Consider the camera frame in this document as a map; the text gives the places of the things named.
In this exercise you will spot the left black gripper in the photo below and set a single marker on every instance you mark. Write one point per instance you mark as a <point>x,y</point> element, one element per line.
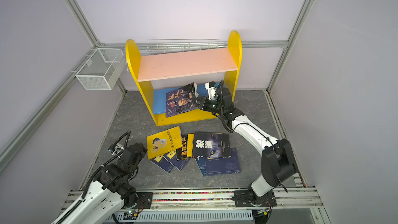
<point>144,151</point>

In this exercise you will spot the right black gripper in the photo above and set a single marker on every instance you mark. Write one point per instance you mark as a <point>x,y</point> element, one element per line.
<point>204,103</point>

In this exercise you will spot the purple old man book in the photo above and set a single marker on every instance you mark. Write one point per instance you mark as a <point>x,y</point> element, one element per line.
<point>181,100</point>

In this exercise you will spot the yellow cartoon boy book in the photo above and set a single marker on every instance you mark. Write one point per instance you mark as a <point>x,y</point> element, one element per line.
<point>164,142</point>

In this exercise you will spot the black wolf eye book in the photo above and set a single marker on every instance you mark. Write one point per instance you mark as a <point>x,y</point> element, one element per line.
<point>211,145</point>

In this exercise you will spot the black yellow title book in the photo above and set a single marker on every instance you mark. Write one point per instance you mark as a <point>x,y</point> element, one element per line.
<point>182,152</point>

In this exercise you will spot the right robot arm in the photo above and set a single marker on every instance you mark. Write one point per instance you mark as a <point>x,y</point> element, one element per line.
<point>277,159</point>

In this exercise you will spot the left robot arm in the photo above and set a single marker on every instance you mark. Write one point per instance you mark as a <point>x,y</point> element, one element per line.
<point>109,191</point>

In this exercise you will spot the navy book far left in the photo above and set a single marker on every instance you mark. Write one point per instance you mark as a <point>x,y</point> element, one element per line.
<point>162,163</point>

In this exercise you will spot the yellow bookshelf pink blue shelves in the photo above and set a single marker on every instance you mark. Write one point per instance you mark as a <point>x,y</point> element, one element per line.
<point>147,69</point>

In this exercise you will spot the navy book under right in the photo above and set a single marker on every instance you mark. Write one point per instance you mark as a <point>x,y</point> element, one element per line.
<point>202,165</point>

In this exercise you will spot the navy book large right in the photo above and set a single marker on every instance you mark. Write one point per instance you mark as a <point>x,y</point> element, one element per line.
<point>222,166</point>

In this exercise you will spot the white mesh box basket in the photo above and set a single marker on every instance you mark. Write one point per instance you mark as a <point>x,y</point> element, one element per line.
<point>102,69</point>

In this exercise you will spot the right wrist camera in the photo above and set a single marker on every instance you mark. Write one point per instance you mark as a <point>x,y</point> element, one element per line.
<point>211,89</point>

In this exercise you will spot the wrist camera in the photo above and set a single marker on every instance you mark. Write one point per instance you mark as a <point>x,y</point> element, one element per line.
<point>113,149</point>
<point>211,89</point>

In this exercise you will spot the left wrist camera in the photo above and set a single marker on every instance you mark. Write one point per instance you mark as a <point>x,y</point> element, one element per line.
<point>113,149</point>

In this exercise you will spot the white vented cable duct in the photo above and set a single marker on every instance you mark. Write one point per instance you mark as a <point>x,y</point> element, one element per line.
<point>176,217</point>

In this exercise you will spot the white wire rack basket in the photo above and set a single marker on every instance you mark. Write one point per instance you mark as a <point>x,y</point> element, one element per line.
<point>167,46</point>

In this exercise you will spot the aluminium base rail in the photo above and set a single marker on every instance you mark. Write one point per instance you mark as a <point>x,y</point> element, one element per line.
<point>193,200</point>

